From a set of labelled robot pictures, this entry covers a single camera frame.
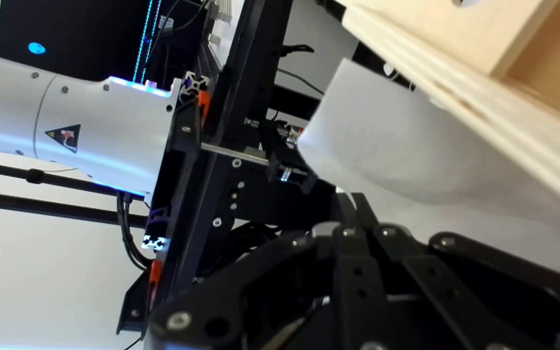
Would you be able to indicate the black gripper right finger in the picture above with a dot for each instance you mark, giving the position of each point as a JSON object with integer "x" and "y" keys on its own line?
{"x": 366, "y": 213}

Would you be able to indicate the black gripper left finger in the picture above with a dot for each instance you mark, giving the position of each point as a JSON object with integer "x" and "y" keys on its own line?
{"x": 344, "y": 211}

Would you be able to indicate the white paper napkin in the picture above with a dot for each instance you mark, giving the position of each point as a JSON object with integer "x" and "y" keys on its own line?
{"x": 424, "y": 170}

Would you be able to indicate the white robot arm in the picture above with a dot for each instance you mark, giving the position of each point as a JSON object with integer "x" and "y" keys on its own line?
{"x": 125, "y": 137}

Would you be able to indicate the wooden shape sorter house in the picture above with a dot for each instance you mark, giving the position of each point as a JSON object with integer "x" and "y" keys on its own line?
{"x": 492, "y": 63}

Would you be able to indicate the black clamp mount frame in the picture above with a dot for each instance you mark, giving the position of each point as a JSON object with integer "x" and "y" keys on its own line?
{"x": 230, "y": 178}

